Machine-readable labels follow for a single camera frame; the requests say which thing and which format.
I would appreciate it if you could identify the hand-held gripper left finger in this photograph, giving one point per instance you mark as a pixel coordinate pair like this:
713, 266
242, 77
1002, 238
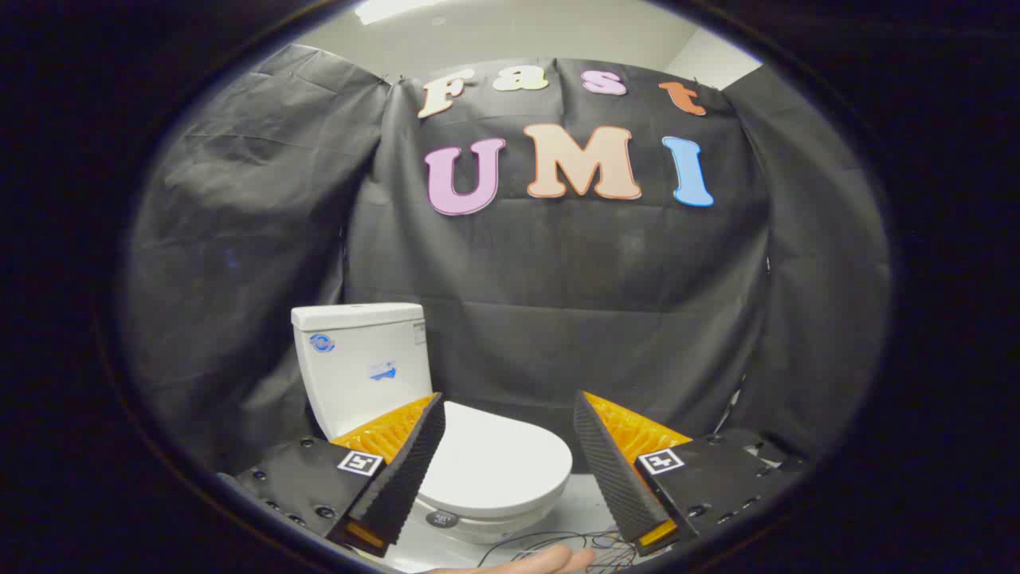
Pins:
406, 486

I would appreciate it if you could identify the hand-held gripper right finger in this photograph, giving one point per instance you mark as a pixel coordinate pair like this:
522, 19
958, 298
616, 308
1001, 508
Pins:
610, 478

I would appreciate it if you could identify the white toilet lid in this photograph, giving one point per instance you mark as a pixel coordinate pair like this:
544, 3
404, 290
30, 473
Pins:
494, 454

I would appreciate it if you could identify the white toilet with tank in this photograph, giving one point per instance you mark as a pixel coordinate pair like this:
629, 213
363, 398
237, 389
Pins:
358, 375

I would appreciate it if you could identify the black backdrop cloth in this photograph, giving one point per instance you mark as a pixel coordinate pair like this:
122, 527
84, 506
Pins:
558, 279

